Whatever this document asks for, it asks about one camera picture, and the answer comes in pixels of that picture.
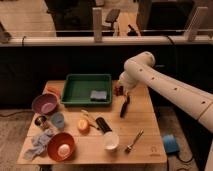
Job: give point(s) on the grey blue sponge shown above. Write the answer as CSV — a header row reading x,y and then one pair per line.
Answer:
x,y
98,95

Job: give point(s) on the red bowl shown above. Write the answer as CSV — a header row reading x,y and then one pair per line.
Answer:
x,y
58,140

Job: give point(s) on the white egg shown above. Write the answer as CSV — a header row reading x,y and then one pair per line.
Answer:
x,y
63,150

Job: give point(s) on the black marker block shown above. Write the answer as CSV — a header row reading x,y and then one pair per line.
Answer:
x,y
103,125

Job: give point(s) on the grey blue cloth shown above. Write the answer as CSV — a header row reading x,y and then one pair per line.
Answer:
x,y
39,143

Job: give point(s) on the blue tape roll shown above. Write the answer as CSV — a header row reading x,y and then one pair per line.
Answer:
x,y
170,144

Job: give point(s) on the black office chair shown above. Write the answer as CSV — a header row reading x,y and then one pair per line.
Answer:
x,y
111,18

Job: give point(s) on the black handled brush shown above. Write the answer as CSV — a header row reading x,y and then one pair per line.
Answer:
x,y
124,106

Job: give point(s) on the orange fruit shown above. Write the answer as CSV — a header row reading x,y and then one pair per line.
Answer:
x,y
83,126

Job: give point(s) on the dark red grape bunch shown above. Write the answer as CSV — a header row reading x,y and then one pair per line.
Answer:
x,y
118,90

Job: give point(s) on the wooden table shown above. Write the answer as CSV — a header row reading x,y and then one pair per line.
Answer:
x,y
139,116

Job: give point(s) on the light blue cup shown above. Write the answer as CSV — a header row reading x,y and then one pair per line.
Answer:
x,y
57,119

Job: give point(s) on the small metal cup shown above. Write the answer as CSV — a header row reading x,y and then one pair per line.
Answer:
x,y
41,122

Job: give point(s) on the purple bowl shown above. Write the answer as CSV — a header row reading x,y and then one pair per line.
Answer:
x,y
45,104

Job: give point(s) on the white cup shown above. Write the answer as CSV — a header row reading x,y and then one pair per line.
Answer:
x,y
110,141

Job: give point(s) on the green plastic tray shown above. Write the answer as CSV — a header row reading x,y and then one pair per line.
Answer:
x,y
78,87

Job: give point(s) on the yellow banana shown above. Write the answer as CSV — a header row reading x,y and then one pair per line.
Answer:
x,y
90,119

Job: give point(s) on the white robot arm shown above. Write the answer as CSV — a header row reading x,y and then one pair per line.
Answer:
x,y
194,101

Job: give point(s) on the orange carrot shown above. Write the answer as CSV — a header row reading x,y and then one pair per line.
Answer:
x,y
54,91

